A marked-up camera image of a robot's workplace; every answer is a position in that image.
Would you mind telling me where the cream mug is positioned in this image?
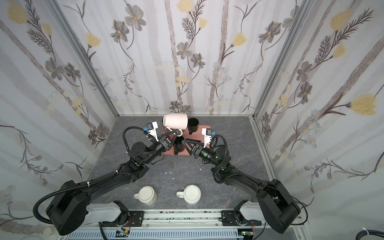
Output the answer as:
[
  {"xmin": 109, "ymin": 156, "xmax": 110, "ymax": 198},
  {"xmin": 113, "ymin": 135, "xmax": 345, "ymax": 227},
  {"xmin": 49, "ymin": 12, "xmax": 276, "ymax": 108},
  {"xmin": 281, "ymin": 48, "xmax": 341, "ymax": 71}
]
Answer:
[{"xmin": 134, "ymin": 186, "xmax": 158, "ymax": 206}]

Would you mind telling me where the white ribbed mug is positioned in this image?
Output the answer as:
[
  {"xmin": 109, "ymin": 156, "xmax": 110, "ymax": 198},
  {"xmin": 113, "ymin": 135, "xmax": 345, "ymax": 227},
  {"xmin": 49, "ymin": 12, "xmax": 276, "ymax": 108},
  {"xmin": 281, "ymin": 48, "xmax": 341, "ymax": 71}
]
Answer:
[{"xmin": 176, "ymin": 185, "xmax": 202, "ymax": 205}]

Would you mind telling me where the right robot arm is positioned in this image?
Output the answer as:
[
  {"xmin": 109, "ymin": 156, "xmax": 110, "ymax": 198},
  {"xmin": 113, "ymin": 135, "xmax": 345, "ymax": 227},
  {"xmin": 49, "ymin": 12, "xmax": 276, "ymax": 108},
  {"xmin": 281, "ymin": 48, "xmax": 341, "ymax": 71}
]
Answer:
[{"xmin": 182, "ymin": 139, "xmax": 301, "ymax": 234}]

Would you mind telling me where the white vented cable duct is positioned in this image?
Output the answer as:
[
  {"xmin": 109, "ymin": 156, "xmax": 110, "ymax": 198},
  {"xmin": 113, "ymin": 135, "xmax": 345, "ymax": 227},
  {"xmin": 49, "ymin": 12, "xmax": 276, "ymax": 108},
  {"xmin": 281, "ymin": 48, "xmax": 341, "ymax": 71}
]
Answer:
[{"xmin": 64, "ymin": 229, "xmax": 244, "ymax": 240}]

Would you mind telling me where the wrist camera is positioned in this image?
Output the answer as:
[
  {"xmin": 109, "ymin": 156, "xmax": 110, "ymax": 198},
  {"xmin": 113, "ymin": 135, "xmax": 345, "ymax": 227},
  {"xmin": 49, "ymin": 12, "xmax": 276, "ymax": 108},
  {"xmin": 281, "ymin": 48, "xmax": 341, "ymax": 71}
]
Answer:
[
  {"xmin": 144, "ymin": 122, "xmax": 158, "ymax": 141},
  {"xmin": 202, "ymin": 128, "xmax": 213, "ymax": 148}
]

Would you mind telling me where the black cable with tie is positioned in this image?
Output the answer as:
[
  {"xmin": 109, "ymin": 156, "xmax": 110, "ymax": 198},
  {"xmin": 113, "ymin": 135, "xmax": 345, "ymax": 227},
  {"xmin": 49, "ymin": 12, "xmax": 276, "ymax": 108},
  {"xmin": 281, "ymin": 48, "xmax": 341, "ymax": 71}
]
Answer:
[{"xmin": 355, "ymin": 227, "xmax": 384, "ymax": 240}]

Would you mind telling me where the pink plastic tray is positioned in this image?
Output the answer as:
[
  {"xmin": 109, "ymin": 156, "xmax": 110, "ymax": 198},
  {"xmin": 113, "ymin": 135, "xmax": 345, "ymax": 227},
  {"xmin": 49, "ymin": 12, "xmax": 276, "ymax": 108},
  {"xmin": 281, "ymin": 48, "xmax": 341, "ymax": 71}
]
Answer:
[{"xmin": 177, "ymin": 125, "xmax": 214, "ymax": 156}]

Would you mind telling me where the red mug black handle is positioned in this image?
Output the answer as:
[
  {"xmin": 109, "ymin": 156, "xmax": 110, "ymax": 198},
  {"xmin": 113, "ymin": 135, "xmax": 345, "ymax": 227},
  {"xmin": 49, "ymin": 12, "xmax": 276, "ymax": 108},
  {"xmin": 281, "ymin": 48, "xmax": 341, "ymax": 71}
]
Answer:
[{"xmin": 171, "ymin": 131, "xmax": 179, "ymax": 142}]

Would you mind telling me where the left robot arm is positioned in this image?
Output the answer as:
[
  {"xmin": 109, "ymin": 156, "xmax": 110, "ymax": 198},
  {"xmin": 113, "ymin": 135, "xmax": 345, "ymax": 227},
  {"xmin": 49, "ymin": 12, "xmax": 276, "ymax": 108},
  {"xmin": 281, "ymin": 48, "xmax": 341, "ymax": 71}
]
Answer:
[{"xmin": 33, "ymin": 130, "xmax": 181, "ymax": 236}]

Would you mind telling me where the black mug white base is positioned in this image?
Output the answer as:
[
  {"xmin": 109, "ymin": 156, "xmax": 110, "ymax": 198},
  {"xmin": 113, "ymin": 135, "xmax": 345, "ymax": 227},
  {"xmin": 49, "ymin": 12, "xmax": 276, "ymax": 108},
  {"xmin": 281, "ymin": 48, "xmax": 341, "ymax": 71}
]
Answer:
[{"xmin": 187, "ymin": 118, "xmax": 199, "ymax": 135}]

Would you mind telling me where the pink mug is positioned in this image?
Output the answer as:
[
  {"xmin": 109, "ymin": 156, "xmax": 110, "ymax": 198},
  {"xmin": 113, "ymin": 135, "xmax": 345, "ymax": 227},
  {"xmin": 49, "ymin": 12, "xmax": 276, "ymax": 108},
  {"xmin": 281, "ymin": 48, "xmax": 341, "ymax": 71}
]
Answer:
[{"xmin": 163, "ymin": 113, "xmax": 188, "ymax": 137}]

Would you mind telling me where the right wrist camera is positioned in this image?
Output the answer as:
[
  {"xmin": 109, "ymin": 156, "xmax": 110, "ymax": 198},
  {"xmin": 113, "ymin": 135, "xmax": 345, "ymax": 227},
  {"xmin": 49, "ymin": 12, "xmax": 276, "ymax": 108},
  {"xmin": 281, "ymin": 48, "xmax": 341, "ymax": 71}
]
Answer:
[{"xmin": 202, "ymin": 128, "xmax": 213, "ymax": 148}]

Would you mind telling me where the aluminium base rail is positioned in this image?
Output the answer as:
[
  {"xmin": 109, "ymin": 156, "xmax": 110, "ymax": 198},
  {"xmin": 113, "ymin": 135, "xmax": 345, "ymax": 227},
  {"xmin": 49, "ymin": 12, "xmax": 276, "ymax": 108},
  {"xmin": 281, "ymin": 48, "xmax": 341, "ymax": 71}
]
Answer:
[{"xmin": 50, "ymin": 201, "xmax": 300, "ymax": 236}]

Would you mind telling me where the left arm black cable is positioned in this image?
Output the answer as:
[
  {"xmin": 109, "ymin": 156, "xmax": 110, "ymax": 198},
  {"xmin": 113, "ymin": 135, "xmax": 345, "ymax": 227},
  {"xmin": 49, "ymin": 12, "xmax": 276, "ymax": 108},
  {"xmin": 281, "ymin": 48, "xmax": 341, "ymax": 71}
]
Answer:
[{"xmin": 32, "ymin": 170, "xmax": 121, "ymax": 225}]

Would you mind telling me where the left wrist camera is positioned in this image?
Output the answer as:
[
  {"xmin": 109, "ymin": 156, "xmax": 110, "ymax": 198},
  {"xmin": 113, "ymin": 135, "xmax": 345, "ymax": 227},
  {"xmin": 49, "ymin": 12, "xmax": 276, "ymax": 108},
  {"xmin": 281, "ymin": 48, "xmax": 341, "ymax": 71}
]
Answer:
[{"xmin": 144, "ymin": 122, "xmax": 158, "ymax": 141}]

